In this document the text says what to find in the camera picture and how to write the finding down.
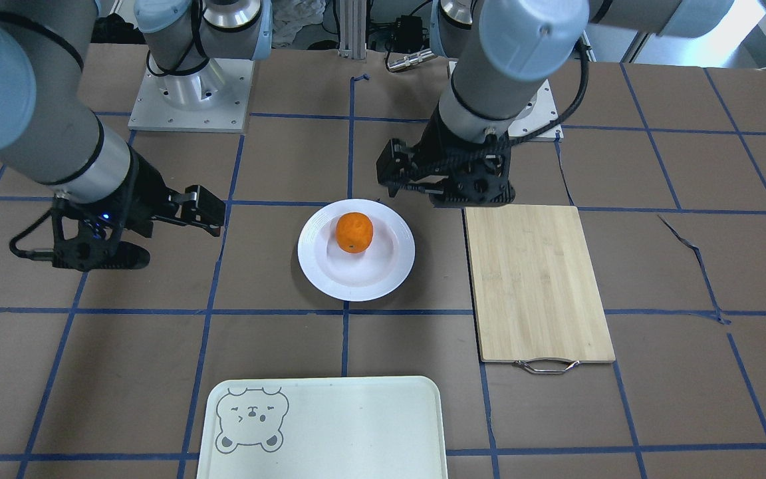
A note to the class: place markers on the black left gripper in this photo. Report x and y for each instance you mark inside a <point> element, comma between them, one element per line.
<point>433,148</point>

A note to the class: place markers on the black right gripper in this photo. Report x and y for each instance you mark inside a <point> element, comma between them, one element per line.
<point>145,188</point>

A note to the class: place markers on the orange fruit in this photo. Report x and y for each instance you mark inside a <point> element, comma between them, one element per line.
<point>354,232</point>

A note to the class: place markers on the white round plate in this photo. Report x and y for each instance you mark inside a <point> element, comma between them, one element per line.
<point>356,277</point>

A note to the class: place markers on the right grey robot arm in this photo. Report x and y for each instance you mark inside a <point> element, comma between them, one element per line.
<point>50,136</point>

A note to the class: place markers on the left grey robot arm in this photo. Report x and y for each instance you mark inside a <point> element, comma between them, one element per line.
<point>513,46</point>

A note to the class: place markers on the cream bear tray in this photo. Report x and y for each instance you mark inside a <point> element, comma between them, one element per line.
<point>377,427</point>

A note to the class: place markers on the bamboo cutting board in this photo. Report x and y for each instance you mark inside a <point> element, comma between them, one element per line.
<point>535,294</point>

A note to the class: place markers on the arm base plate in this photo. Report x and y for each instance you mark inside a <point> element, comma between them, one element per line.
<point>211,100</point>
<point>541,109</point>

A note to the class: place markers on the aluminium frame post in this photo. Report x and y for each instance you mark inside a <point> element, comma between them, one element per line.
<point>352,27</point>

